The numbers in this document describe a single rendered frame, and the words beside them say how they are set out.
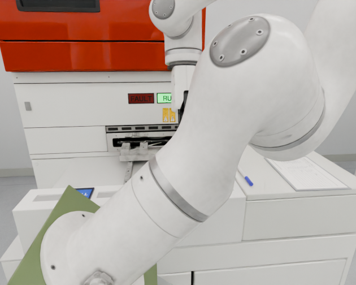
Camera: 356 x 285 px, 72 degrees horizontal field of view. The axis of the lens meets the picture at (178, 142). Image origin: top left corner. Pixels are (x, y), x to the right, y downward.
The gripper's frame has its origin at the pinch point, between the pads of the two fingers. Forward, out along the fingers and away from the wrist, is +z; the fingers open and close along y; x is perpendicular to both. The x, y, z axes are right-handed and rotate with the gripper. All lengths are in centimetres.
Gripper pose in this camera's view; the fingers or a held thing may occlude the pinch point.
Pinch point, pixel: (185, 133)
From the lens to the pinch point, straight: 58.1
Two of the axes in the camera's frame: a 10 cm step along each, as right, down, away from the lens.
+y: 1.0, 1.4, -9.9
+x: 9.9, -0.4, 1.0
